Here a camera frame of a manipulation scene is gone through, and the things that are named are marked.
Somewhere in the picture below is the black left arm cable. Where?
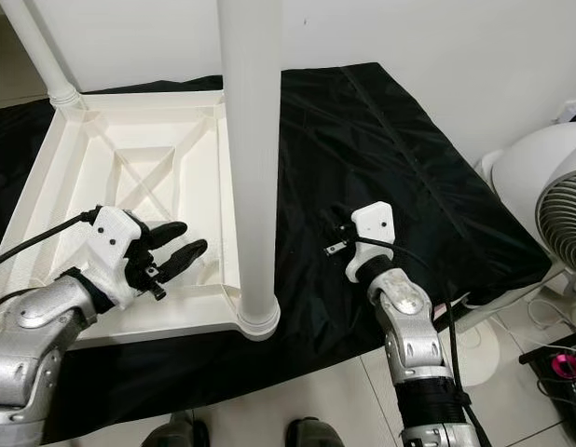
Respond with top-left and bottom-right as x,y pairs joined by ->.
0,209 -> 101,266

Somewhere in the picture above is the grey robot left foot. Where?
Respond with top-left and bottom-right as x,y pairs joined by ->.
144,419 -> 210,447

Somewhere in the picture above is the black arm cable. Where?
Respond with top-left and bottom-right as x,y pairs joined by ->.
0,209 -> 101,266
330,235 -> 494,447

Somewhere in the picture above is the black flat bar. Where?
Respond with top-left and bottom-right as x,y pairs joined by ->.
519,346 -> 576,366

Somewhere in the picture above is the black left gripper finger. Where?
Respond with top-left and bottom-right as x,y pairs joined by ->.
139,221 -> 188,252
153,239 -> 210,280

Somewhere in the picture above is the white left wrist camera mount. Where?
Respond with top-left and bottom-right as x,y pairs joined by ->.
88,207 -> 154,304

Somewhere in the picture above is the black metal table leg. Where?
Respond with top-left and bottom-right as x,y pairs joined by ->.
430,293 -> 475,332

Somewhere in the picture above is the white round fan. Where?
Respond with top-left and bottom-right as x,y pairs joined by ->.
446,121 -> 576,387

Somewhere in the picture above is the white power cable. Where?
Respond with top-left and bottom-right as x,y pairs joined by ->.
530,289 -> 576,329

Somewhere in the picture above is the grey robot foot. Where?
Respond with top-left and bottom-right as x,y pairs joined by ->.
144,419 -> 210,447
286,417 -> 345,447

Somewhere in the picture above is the grey robot right foot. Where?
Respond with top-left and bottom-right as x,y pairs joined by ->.
286,417 -> 345,447

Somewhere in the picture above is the white plastic table top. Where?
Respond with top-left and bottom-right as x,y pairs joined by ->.
0,88 -> 284,350

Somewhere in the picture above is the black fabric table cover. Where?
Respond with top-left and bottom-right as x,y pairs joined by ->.
0,61 -> 555,443

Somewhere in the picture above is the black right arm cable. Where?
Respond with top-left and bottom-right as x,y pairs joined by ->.
330,235 -> 494,447

